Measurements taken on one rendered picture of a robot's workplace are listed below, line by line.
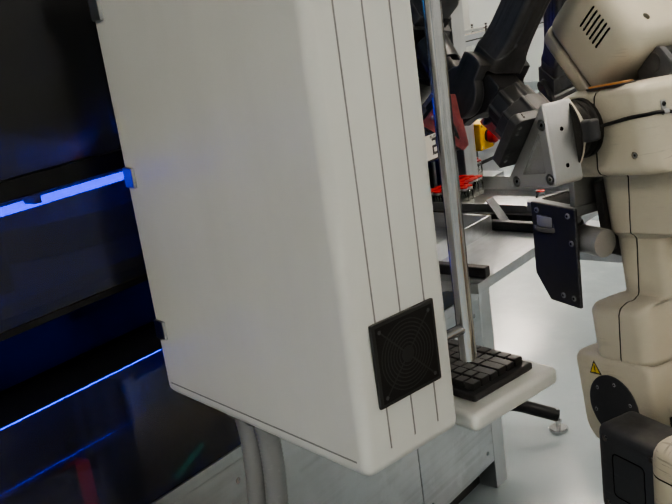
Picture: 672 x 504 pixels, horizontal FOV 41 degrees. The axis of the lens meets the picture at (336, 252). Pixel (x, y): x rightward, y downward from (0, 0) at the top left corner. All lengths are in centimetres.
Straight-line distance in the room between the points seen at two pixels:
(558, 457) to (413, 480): 66
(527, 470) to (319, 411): 161
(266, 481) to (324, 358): 40
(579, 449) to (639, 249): 151
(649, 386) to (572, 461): 139
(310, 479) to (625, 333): 82
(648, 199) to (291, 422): 60
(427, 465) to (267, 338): 115
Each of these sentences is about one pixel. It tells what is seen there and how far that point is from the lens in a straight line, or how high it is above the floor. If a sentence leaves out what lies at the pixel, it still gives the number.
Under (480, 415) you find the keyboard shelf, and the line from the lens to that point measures 133.
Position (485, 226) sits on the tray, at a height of 90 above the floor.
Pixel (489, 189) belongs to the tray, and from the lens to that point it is 231.
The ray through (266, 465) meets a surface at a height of 70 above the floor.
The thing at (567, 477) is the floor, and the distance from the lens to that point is 274.
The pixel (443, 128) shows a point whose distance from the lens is 121.
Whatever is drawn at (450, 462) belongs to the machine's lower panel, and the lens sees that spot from 244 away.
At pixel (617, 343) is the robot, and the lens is 145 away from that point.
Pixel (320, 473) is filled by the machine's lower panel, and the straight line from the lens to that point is 199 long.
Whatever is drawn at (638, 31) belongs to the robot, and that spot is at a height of 130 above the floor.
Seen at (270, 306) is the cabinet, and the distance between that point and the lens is 122.
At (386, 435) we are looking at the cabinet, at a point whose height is 85.
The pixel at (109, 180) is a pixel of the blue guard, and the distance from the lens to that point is 151.
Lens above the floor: 140
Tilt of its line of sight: 16 degrees down
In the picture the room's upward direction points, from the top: 8 degrees counter-clockwise
